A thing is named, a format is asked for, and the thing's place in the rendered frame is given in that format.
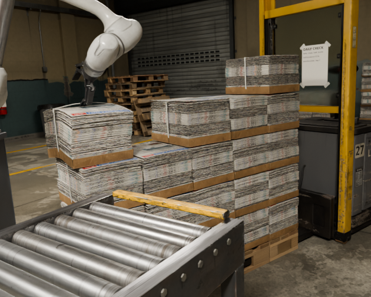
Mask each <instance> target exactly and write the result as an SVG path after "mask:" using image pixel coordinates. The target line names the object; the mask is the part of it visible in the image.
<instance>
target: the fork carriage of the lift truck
mask: <svg viewBox="0 0 371 297"><path fill-rule="evenodd" d="M298 190H299V195H298V196H297V197H299V205H298V206H297V207H298V223H299V225H298V227H305V228H307V229H310V230H312V233H314V234H316V235H319V236H322V237H325V238H328V239H330V238H331V237H334V198H335V197H334V196H332V195H329V194H324V193H319V192H315V191H312V190H307V189H303V188H300V187H298Z"/></svg>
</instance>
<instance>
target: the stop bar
mask: <svg viewBox="0 0 371 297"><path fill-rule="evenodd" d="M112 196H113V197H117V198H121V199H126V200H132V201H135V202H141V203H146V204H151V205H155V206H161V207H166V208H170V209H176V210H181V211H184V212H190V213H195V214H199V215H205V216H210V217H215V218H219V219H226V218H228V217H229V215H230V212H229V210H226V209H219V208H216V207H210V206H204V205H200V204H194V203H188V202H182V201H178V200H172V199H166V198H162V197H156V196H150V195H146V194H140V193H134V192H128V191H124V190H115V191H113V192H112Z"/></svg>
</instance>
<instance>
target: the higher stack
mask: <svg viewBox="0 0 371 297"><path fill-rule="evenodd" d="M298 64H299V56H298V55H264V56H257V57H244V58H237V59H231V60H226V68H225V69H226V74H225V75H226V87H245V88H246V89H247V87H269V86H277V85H291V84H298V83H299V82H300V80H299V79H300V78H299V72H298V69H299V68H298V66H299V65H298ZM291 92H294V91H291ZM291 92H285V93H273V94H232V95H263V96H267V98H268V99H267V106H266V107H267V115H268V117H267V125H268V126H269V131H270V126H271V125H275V124H282V123H289V122H293V121H298V120H299V110H300V107H299V105H300V104H299V103H300V101H299V93H291ZM265 134H267V139H268V140H267V142H268V143H267V152H269V153H268V154H269V161H268V162H269V163H272V162H275V161H280V160H284V159H289V158H292V157H296V156H299V146H298V129H296V128H291V129H287V130H282V131H275V132H272V133H265ZM266 171H267V172H269V183H268V184H269V186H268V188H269V199H272V198H275V197H278V196H281V195H284V194H287V193H290V192H293V191H296V190H297V189H298V179H299V171H298V164H297V163H294V164H289V165H286V166H283V167H279V168H276V169H271V170H266ZM298 205H299V197H293V198H291V199H288V200H285V201H282V202H280V203H276V204H274V205H271V206H268V214H269V234H272V233H274V232H277V231H279V230H282V229H284V228H286V227H289V226H291V225H294V224H296V223H297V222H298V207H297V206H298ZM268 243H269V245H270V249H269V259H270V262H271V261H273V260H275V259H277V258H279V257H281V256H283V255H285V254H288V253H290V252H292V251H294V250H296V249H298V229H296V230H293V231H291V232H289V233H286V234H285V235H282V236H280V237H277V238H275V239H273V240H269V241H268Z"/></svg>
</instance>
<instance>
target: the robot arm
mask: <svg viewBox="0 0 371 297"><path fill-rule="evenodd" d="M61 1H64V2H66V3H68V4H71V5H73V6H76V7H79V8H81V9H83V10H86V11H88V12H90V13H92V14H94V15H96V16H97V17H98V18H99V19H100V20H101V21H102V23H103V24H104V33H103V34H101V35H99V36H97V37H96V39H95V40H93V42H92V44H91V45H90V47H89V49H88V52H87V57H86V59H85V61H82V63H79V64H76V65H75V66H76V67H77V68H76V71H75V74H74V76H73V77H72V80H78V79H79V78H80V76H81V74H82V75H83V77H84V81H85V83H84V87H85V98H83V100H82V101H81V103H80V105H79V106H80V107H83V106H86V105H89V104H92V101H93V98H94V92H95V89H96V87H94V86H93V83H94V81H95V80H96V79H97V78H98V77H100V76H101V75H102V74H103V72H104V71H105V70H106V69H107V68H108V67H109V66H110V65H112V64H113V63H114V62H115V61H116V60H117V59H118V58H119V57H120V56H122V55H123V54H125V53H127V52H128V51H130V50H131V49H133V48H134V47H135V46H136V45H137V43H138V42H139V41H140V39H141V37H142V35H143V29H142V26H141V25H140V23H139V22H138V21H136V20H134V19H126V18H124V17H123V16H119V15H116V14H115V13H113V12H112V11H111V10H110V9H108V8H107V7H106V6H105V5H103V4H102V3H100V2H98V1H96V0H61ZM14 4H15V0H0V108H1V107H2V106H3V105H4V104H5V102H6V99H7V96H8V92H7V73H6V71H5V69H4V68H2V63H3V60H4V54H5V48H6V43H7V39H8V34H9V28H10V24H11V19H12V13H13V10H14ZM81 67H83V68H81ZM87 84H88V85H87ZM0 133H1V129H0Z"/></svg>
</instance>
